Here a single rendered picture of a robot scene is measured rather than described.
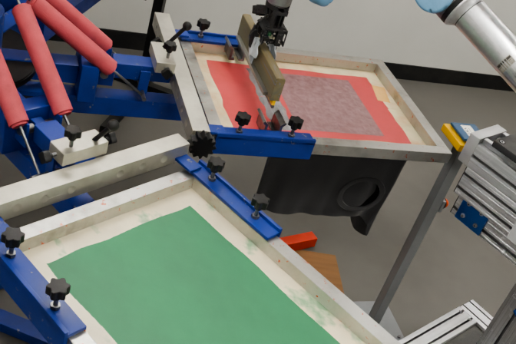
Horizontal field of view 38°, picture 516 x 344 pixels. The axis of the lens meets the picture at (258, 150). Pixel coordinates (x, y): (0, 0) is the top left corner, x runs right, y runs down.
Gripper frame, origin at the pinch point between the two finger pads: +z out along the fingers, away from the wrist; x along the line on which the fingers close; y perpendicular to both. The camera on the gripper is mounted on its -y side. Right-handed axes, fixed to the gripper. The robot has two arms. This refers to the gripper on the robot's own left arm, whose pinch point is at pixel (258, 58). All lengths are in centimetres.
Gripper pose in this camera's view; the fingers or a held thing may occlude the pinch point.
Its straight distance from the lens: 230.9
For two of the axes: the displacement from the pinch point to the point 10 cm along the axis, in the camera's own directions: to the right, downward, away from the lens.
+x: 9.3, 0.6, 3.6
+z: -2.6, 8.0, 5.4
